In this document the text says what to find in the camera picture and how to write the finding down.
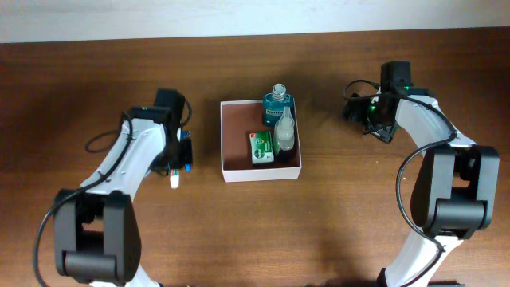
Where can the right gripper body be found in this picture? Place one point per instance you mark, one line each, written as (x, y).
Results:
(368, 113)

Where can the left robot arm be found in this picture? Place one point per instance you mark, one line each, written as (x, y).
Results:
(96, 235)

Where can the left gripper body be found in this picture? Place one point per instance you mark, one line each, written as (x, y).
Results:
(170, 159)

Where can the green white soap packet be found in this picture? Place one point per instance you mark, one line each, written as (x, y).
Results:
(261, 144)

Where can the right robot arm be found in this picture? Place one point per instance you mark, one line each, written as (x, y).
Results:
(445, 189)

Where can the green toothpaste box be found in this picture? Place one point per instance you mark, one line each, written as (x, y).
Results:
(174, 178)

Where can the white cardboard box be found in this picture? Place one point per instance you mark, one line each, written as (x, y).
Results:
(240, 118)

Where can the blue mouthwash bottle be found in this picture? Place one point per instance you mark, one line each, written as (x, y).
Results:
(273, 104)

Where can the clear pump soap bottle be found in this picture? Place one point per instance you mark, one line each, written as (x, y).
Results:
(284, 136)

